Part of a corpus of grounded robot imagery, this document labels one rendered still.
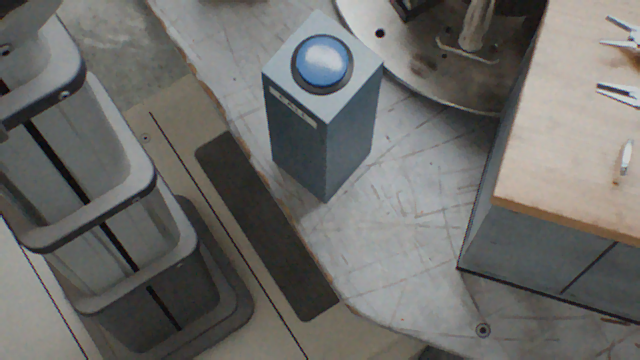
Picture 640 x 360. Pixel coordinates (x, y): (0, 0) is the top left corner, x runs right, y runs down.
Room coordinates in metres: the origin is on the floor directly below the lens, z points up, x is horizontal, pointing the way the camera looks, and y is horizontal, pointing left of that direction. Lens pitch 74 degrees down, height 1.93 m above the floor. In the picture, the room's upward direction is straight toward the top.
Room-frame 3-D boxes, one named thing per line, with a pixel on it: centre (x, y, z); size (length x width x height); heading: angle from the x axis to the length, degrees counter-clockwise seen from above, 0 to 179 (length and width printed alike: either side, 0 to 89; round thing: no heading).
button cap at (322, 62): (0.34, 0.00, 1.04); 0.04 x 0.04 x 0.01
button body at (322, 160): (0.34, 0.00, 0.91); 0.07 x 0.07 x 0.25; 50
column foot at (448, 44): (0.45, -0.15, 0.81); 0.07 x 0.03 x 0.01; 69
